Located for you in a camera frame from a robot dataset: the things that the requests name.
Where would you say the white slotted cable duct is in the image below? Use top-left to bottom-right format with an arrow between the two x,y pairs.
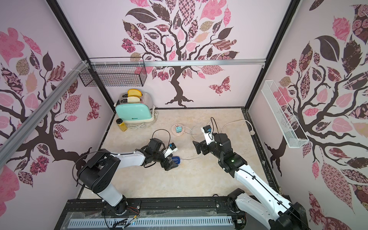
66,216 -> 234,230

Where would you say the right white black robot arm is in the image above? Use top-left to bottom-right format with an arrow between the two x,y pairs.
193,126 -> 309,230

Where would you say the round pink power strip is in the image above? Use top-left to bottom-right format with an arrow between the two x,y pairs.
171,123 -> 185,137

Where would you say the yellow juice bottle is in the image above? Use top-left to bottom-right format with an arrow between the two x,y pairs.
116,118 -> 127,132

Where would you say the yellow bread slice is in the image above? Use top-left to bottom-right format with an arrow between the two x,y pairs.
127,89 -> 143,97

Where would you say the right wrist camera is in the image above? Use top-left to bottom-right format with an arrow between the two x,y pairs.
202,125 -> 214,145

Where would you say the left aluminium rail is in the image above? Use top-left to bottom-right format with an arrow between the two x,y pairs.
1,60 -> 87,167

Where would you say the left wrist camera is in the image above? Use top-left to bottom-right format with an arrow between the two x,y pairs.
164,143 -> 178,158

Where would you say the black wire wall basket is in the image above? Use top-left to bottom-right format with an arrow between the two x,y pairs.
79,57 -> 148,87

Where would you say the pale bread slice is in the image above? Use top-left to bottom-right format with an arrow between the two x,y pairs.
127,96 -> 141,103

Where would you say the white power strip cord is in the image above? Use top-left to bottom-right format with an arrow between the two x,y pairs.
185,119 -> 256,139

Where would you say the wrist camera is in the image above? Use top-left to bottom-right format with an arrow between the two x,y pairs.
164,143 -> 178,158
202,125 -> 214,145

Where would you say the aluminium rail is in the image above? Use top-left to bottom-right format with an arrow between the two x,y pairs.
91,59 -> 266,67
1,60 -> 87,167

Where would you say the back aluminium rail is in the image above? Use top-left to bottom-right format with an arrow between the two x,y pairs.
91,59 -> 266,67

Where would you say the mint green toaster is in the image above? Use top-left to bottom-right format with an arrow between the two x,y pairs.
115,92 -> 155,124

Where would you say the white wire wall basket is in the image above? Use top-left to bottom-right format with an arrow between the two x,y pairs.
261,80 -> 310,148

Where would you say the teal usb charger block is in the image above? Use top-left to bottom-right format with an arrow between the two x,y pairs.
175,125 -> 183,133

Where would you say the white toaster power cord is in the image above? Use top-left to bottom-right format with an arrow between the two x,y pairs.
126,109 -> 159,130

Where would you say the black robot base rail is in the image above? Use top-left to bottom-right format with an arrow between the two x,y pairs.
55,192 -> 268,230

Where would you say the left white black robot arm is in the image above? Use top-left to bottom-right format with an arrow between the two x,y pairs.
76,138 -> 178,215

